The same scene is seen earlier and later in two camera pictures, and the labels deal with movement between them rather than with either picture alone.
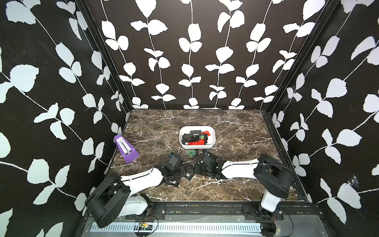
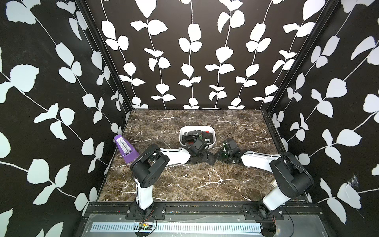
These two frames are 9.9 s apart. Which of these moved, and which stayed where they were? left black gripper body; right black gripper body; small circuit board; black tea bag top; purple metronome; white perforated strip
Moved: right black gripper body; left black gripper body
Stayed: small circuit board; white perforated strip; purple metronome; black tea bag top
